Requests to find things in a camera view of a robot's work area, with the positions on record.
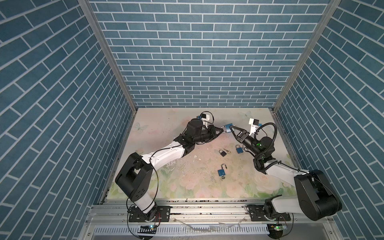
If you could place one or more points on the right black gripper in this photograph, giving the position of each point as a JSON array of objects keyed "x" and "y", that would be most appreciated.
[{"x": 243, "y": 137}]

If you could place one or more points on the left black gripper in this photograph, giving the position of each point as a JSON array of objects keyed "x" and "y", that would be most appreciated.
[{"x": 211, "y": 130}]

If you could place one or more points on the black padlock with keys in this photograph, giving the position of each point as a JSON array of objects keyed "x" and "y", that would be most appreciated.
[{"x": 224, "y": 152}]

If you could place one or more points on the blue padlock with key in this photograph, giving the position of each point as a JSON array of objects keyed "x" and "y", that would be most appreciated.
[{"x": 221, "y": 172}]

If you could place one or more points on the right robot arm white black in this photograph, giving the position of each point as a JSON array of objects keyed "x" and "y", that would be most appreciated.
[{"x": 315, "y": 198}]

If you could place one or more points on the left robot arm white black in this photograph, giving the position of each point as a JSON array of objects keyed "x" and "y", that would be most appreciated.
[{"x": 135, "y": 175}]

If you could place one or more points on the floral table mat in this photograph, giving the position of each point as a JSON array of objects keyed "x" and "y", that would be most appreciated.
[{"x": 195, "y": 176}]

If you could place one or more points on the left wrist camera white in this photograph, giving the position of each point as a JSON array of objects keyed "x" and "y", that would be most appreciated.
[{"x": 207, "y": 118}]

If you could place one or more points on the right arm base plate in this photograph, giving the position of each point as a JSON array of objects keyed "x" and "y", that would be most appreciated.
[{"x": 259, "y": 213}]

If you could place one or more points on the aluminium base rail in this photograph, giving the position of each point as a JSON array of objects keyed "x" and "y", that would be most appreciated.
[{"x": 203, "y": 220}]

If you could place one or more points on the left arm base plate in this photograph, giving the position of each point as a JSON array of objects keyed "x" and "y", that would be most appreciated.
[{"x": 162, "y": 213}]

